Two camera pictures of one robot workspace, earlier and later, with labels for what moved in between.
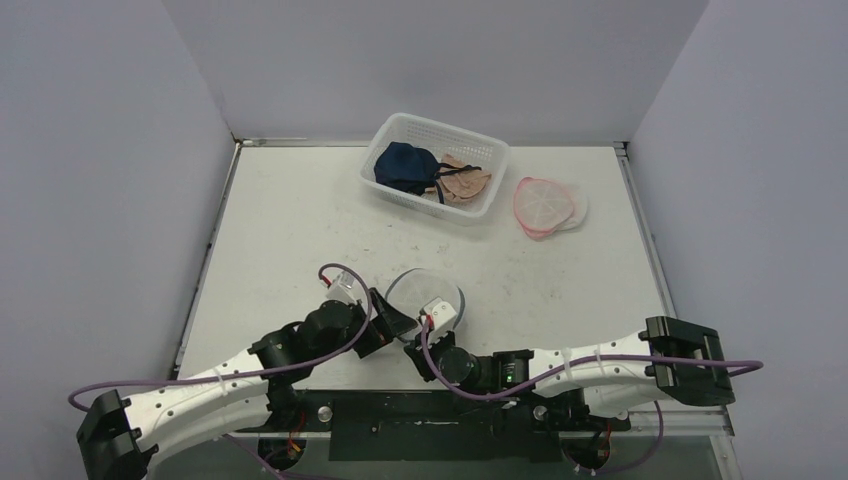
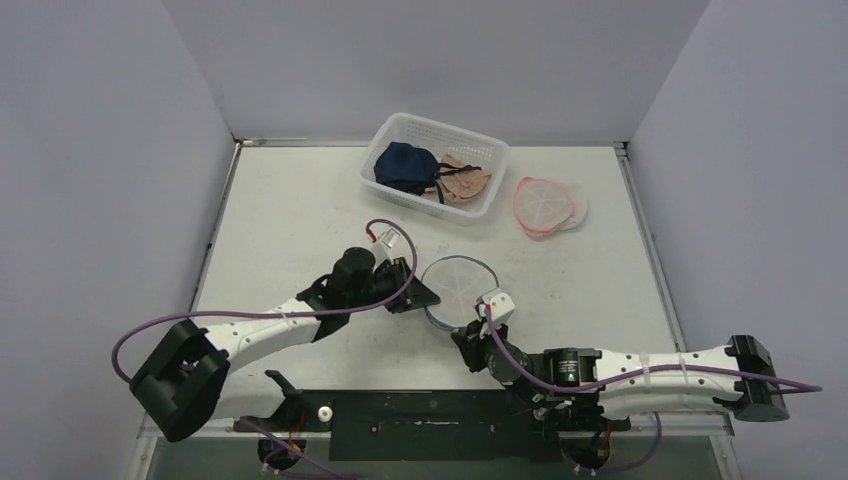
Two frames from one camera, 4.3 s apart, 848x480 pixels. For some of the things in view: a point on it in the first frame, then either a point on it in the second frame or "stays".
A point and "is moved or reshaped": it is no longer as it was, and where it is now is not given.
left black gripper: [388, 324] → [400, 274]
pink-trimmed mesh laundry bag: [543, 208] stays
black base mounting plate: [417, 425] stays
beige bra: [461, 184] stays
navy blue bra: [408, 167] stays
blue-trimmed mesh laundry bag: [412, 290] is moved or reshaped
